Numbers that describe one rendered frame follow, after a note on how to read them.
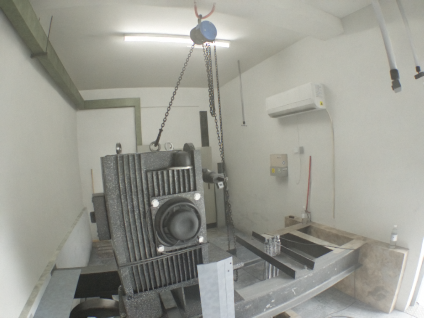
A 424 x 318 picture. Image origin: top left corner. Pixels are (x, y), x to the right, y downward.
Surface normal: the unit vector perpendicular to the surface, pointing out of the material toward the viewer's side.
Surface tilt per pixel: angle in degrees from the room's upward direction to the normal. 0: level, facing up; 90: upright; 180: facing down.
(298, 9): 90
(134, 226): 90
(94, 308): 90
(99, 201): 90
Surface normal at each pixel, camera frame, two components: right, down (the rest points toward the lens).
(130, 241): 0.49, 0.00
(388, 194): -0.92, 0.08
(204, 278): 0.25, 0.03
